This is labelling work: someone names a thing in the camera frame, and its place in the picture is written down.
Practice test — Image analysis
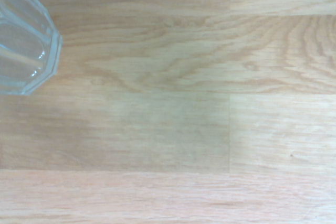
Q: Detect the clear faceted drinking glass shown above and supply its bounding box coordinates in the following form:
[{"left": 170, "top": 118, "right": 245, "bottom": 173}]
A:
[{"left": 0, "top": 0, "right": 64, "bottom": 96}]

